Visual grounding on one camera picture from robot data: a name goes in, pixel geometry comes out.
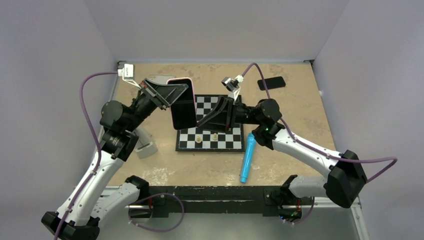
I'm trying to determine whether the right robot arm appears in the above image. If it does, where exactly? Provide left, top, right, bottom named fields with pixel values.
left=197, top=96, right=368, bottom=208

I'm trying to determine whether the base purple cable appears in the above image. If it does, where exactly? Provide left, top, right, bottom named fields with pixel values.
left=283, top=197, right=316, bottom=226
left=128, top=193, right=185, bottom=233

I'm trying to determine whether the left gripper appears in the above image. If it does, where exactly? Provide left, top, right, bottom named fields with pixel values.
left=124, top=78, right=188, bottom=133

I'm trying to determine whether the white chess piece bottom left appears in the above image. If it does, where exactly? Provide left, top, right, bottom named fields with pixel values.
left=195, top=134, right=202, bottom=144

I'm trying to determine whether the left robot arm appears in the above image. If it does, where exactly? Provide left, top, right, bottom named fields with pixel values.
left=41, top=79, right=189, bottom=240

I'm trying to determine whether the black white chessboard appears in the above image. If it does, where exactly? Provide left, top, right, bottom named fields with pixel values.
left=175, top=94, right=246, bottom=153

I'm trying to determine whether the white phone case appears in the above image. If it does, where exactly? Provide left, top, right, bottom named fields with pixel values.
left=147, top=74, right=175, bottom=85

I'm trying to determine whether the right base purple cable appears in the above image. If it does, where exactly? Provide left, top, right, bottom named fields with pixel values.
left=283, top=197, right=316, bottom=226

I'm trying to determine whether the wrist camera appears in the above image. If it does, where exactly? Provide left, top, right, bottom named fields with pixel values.
left=117, top=63, right=140, bottom=88
left=221, top=74, right=244, bottom=101

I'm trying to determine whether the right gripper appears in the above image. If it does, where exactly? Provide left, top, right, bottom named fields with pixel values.
left=196, top=96, right=263, bottom=134

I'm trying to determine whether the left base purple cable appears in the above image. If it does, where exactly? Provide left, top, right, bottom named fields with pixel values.
left=128, top=193, right=185, bottom=233

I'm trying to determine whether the blue toy microphone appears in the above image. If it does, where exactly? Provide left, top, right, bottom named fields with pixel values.
left=239, top=133, right=257, bottom=184

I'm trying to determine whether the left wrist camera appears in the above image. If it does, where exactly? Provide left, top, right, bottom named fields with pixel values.
left=117, top=63, right=140, bottom=88

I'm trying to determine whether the black phone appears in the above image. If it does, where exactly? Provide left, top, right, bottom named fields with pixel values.
left=257, top=76, right=286, bottom=91

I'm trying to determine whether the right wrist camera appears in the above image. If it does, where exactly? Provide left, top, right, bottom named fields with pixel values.
left=221, top=74, right=244, bottom=101

